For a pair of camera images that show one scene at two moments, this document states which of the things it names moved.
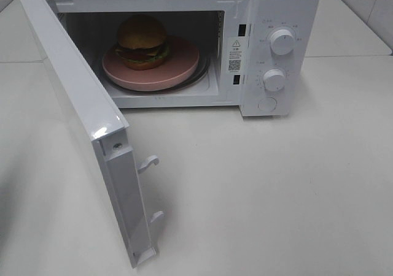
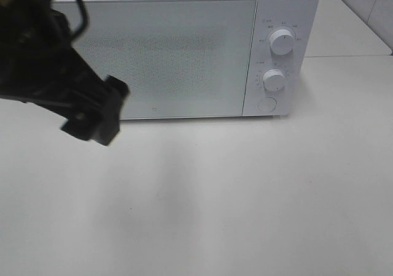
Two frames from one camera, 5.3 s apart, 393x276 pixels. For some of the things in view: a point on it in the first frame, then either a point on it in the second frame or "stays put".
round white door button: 267,104 stays put
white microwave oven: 108,130 to 179,59
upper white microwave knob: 282,42 stays put
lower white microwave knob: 274,80 stays put
